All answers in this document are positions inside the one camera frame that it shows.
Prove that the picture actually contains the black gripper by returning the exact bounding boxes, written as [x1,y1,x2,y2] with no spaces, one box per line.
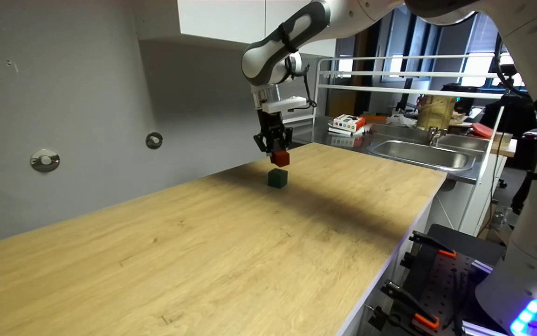
[253,111,293,152]

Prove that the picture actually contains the orange-red cube block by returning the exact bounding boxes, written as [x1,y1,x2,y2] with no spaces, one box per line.
[270,150,289,165]

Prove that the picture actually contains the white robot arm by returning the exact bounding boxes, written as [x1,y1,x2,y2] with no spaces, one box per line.
[240,0,537,154]

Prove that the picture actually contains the green cube block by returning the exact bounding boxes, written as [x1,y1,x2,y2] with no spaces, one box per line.
[267,167,287,188]

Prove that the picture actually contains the red white box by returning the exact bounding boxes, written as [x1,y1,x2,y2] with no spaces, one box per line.
[328,113,369,135]

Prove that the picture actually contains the black orange clamp upper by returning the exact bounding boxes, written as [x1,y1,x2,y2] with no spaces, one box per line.
[410,231,457,259]

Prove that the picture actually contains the black orange clamp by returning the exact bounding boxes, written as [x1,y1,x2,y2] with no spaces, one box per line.
[369,279,442,336]
[410,231,457,259]

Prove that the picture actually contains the stainless steel sink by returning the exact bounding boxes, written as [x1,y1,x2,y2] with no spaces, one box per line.
[373,139,475,171]

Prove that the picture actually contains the black orange clamp lower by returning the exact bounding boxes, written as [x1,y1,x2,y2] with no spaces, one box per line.
[369,279,442,336]

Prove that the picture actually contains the small round wall fitting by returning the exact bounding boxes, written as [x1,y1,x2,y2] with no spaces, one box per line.
[145,132,162,148]

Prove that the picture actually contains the white wall cabinet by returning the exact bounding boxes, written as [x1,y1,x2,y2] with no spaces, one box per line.
[136,0,343,59]

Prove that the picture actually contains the round wall socket plate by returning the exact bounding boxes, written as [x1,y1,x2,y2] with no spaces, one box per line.
[30,148,61,173]

